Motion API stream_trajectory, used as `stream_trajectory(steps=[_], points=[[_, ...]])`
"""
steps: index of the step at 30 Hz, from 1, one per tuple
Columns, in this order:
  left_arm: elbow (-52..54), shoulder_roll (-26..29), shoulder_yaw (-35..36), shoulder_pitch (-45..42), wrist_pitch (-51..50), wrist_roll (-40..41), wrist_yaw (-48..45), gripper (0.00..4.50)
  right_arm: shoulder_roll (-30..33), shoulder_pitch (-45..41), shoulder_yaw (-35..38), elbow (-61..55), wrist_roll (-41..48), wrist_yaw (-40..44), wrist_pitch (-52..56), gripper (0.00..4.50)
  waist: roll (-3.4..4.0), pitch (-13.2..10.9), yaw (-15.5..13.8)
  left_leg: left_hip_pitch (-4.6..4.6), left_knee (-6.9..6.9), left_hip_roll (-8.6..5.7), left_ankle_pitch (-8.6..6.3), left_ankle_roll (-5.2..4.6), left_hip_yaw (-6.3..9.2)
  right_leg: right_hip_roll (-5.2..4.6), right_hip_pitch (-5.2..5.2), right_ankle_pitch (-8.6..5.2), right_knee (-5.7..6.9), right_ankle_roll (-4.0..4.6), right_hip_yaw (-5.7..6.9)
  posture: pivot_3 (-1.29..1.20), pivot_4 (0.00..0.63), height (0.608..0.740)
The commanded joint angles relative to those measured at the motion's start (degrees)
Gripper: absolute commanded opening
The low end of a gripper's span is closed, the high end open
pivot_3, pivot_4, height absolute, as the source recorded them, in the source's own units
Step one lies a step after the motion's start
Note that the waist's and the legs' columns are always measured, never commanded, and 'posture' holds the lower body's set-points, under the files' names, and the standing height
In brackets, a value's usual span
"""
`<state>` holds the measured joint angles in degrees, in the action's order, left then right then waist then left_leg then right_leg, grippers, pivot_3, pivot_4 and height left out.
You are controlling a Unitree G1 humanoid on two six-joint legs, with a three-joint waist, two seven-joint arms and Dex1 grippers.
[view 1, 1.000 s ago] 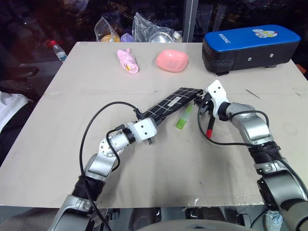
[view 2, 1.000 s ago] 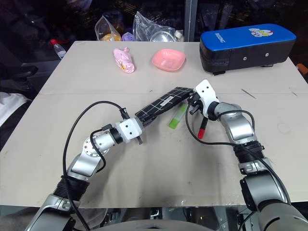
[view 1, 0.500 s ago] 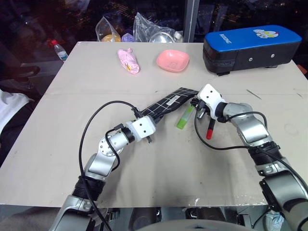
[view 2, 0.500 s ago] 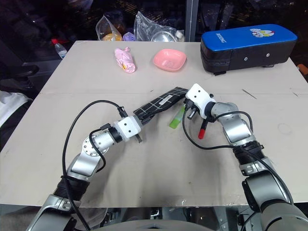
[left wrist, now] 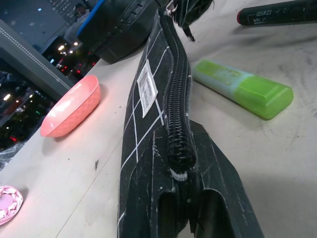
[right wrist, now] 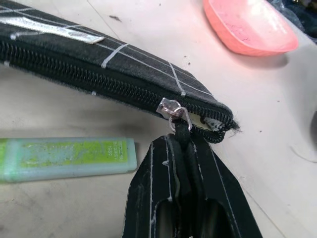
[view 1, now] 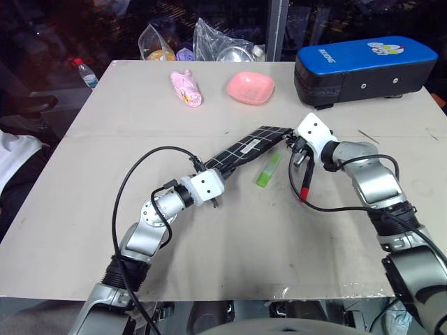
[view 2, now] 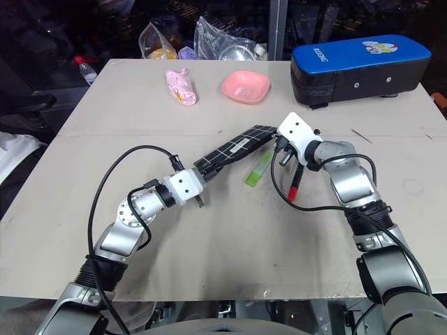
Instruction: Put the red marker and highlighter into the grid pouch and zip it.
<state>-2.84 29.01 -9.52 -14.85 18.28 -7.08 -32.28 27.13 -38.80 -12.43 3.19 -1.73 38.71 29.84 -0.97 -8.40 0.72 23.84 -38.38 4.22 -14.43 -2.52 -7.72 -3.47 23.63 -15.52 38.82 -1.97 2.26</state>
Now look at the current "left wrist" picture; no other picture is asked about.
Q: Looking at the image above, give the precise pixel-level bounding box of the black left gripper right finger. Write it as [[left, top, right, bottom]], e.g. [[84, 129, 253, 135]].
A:
[[188, 120, 265, 238]]

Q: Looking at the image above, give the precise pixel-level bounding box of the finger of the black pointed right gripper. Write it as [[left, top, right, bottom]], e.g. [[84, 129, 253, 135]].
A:
[[172, 0, 215, 42]]

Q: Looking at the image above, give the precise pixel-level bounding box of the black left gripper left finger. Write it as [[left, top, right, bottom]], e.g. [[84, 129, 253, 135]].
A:
[[123, 126, 180, 238]]

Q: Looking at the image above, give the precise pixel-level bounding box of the black grid pouch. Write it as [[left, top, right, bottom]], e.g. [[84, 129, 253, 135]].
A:
[[116, 4, 199, 238]]

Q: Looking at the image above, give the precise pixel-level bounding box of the black marker with red end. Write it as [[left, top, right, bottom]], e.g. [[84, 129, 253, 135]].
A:
[[236, 0, 317, 27]]

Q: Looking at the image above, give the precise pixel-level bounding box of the green highlighter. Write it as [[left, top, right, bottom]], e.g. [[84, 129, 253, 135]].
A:
[[192, 59, 295, 121]]

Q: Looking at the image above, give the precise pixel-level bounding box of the blue panel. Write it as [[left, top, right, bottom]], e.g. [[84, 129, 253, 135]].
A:
[[77, 0, 106, 36]]

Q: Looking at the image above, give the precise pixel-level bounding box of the bystander in light shirt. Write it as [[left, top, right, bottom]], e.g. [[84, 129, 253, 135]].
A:
[[63, 2, 93, 43]]

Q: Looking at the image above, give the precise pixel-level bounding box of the pink plastic bowl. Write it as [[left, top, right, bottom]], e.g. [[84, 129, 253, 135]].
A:
[[40, 74, 102, 138]]

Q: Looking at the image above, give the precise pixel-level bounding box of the pink white round object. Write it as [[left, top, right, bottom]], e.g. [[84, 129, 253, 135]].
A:
[[0, 185, 24, 227]]

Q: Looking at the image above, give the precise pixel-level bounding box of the grey metal frame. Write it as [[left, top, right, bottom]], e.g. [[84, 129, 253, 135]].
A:
[[0, 19, 73, 102]]

